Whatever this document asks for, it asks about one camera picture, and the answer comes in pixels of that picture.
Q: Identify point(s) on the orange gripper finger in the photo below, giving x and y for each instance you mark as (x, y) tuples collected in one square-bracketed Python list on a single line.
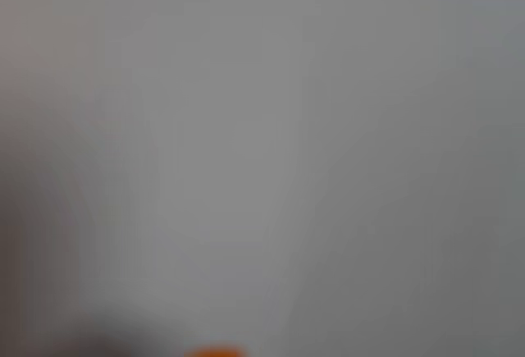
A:
[(215, 352)]

